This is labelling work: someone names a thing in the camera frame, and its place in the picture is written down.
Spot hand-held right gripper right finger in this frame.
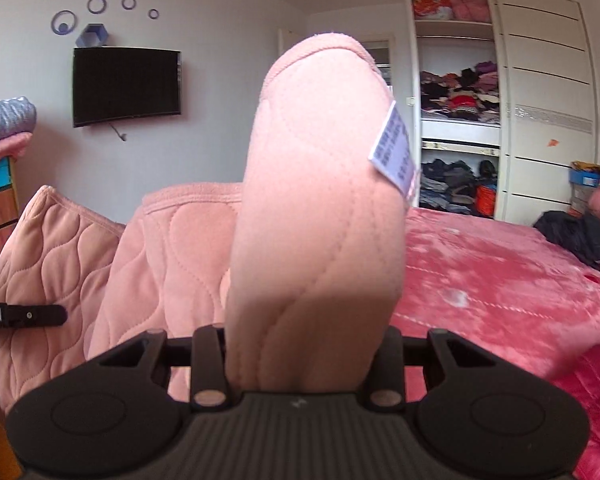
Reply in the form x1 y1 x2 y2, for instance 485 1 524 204
366 326 496 407

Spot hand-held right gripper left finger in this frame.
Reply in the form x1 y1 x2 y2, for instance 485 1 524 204
99 323 230 408

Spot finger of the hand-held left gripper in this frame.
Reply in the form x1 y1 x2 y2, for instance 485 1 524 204
0 303 69 330

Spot pink quilted garment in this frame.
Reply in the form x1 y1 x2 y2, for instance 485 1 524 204
0 32 422 413

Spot pile of dark folded clothes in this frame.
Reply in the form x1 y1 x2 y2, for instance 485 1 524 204
419 158 499 219

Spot pile of mixed folded clothes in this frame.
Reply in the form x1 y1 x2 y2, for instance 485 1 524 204
419 61 501 124

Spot plush printed bed blanket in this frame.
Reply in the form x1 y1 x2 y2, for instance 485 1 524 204
389 205 600 480

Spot folded pink cloth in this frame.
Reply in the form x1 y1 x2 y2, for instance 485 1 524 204
0 131 34 166

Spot silver puffer jacket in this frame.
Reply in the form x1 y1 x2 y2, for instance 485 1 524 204
0 95 37 149

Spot black jacket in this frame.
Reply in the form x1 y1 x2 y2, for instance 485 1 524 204
533 209 600 281

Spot blue box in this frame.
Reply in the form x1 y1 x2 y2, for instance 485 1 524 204
568 161 600 216

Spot white wardrobe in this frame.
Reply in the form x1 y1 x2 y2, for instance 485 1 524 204
406 0 600 227

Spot stored bedding bundles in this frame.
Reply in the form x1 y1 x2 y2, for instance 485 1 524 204
412 0 494 24

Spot black wall television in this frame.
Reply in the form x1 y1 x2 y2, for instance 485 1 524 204
72 46 183 129

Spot purple hexagon wall shelf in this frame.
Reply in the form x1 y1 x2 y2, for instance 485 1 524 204
75 23 110 48

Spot large purple wall ring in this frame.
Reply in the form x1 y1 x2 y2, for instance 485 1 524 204
50 8 76 36

